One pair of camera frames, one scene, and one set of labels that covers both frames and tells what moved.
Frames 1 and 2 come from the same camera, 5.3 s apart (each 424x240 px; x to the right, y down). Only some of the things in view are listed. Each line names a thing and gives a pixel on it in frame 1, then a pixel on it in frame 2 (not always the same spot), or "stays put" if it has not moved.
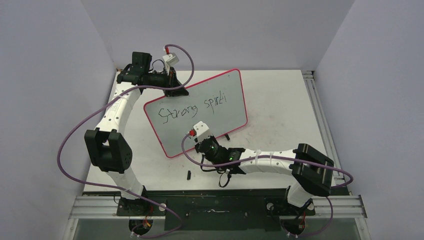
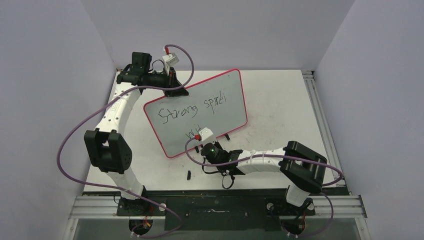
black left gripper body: x=165 y=80 stays put
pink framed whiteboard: x=220 y=102 stays put
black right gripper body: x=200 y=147 → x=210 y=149
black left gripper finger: x=180 y=91 stays put
